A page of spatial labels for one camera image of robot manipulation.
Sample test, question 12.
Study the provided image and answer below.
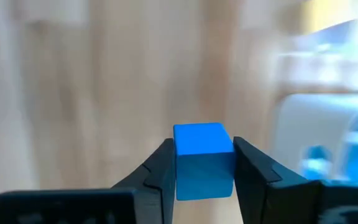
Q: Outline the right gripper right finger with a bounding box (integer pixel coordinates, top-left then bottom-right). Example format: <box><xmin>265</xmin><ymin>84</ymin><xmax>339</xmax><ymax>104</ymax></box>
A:
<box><xmin>232</xmin><ymin>136</ymin><xmax>358</xmax><ymax>224</ymax></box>

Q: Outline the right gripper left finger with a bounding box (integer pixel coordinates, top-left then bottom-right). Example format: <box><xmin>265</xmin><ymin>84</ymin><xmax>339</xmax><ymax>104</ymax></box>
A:
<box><xmin>0</xmin><ymin>138</ymin><xmax>177</xmax><ymax>224</ymax></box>

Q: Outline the blue cube block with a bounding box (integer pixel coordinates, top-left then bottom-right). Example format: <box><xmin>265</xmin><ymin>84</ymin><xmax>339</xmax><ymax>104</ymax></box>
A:
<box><xmin>172</xmin><ymin>122</ymin><xmax>236</xmax><ymax>202</ymax></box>

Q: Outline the white plastic bin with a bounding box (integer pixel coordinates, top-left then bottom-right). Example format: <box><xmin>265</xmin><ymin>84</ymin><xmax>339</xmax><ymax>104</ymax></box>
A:
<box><xmin>270</xmin><ymin>92</ymin><xmax>358</xmax><ymax>184</ymax></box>

